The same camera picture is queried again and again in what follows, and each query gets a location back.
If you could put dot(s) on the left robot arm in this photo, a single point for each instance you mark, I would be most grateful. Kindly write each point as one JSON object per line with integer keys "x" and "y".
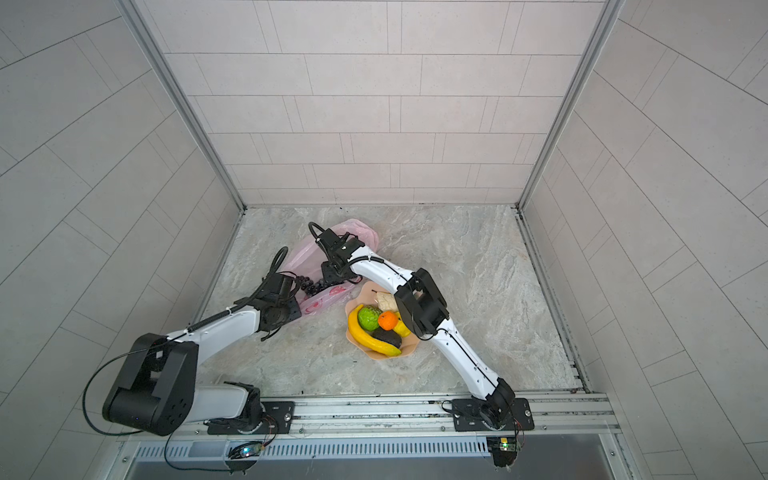
{"x": 155, "y": 390}

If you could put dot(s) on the left circuit board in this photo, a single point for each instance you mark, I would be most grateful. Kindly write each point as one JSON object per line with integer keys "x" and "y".
{"x": 246, "y": 451}

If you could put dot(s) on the white vented grille strip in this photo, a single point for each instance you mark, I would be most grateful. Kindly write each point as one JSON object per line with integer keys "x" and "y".
{"x": 316, "y": 449}

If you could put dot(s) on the yellow fake lemon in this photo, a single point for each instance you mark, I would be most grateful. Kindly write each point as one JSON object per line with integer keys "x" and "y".
{"x": 400, "y": 329}

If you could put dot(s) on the circuit board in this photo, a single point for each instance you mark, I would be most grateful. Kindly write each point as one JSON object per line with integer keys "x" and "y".
{"x": 246, "y": 451}
{"x": 503, "y": 450}

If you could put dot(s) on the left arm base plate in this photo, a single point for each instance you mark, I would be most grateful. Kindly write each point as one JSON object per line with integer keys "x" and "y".
{"x": 270, "y": 418}

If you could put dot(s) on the dark fake grapes bunch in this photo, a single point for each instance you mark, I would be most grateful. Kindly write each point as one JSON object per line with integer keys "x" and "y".
{"x": 311, "y": 288}

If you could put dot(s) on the right circuit board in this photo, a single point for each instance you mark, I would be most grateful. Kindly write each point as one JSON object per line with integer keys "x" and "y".
{"x": 503, "y": 450}

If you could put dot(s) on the dark brown fake fruit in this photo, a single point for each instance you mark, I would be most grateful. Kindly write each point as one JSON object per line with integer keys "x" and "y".
{"x": 388, "y": 336}

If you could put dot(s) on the green fake fruit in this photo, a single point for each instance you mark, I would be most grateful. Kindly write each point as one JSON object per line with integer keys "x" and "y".
{"x": 368, "y": 317}

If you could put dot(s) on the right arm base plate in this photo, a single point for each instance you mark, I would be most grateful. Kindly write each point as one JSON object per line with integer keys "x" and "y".
{"x": 474, "y": 415}

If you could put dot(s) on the aluminium mounting rail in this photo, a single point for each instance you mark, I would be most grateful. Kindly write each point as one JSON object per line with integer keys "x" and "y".
{"x": 421, "y": 415}

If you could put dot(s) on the cream fake garlic bulb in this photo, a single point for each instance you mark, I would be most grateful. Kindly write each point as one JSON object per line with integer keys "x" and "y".
{"x": 385, "y": 301}

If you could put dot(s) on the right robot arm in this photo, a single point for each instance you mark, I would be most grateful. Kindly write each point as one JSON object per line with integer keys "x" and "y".
{"x": 424, "y": 311}

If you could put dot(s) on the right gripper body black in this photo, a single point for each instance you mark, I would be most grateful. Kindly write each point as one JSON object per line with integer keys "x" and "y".
{"x": 332, "y": 270}

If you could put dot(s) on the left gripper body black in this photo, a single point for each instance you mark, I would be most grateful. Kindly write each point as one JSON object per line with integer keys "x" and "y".
{"x": 290, "y": 310}

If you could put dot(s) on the pink scalloped bowl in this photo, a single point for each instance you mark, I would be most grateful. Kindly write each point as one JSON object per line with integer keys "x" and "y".
{"x": 367, "y": 296}

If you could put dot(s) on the yellow fake banana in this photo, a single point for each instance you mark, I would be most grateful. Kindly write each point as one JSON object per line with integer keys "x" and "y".
{"x": 366, "y": 340}

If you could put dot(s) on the pink plastic bag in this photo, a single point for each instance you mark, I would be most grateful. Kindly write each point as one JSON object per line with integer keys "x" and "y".
{"x": 306, "y": 259}

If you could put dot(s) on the orange fake tangerine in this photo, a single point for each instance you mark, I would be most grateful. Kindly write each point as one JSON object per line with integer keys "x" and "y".
{"x": 388, "y": 320}

